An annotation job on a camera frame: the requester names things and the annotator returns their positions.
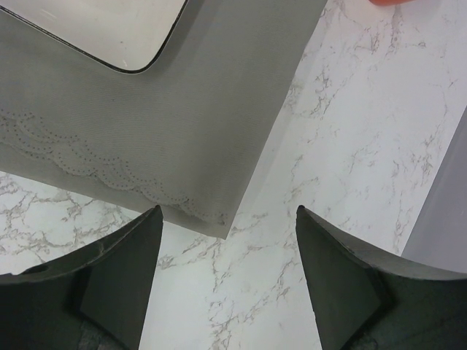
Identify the white rectangular plate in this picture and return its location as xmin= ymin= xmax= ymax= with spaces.
xmin=1 ymin=0 xmax=186 ymax=74

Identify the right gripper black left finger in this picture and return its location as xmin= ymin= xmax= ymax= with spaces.
xmin=1 ymin=206 xmax=163 ymax=349

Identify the grey placemat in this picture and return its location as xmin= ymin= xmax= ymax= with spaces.
xmin=1 ymin=0 xmax=325 ymax=238

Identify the orange mug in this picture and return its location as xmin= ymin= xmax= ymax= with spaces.
xmin=369 ymin=0 xmax=412 ymax=7

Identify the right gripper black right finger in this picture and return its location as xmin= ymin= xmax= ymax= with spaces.
xmin=296 ymin=206 xmax=466 ymax=349

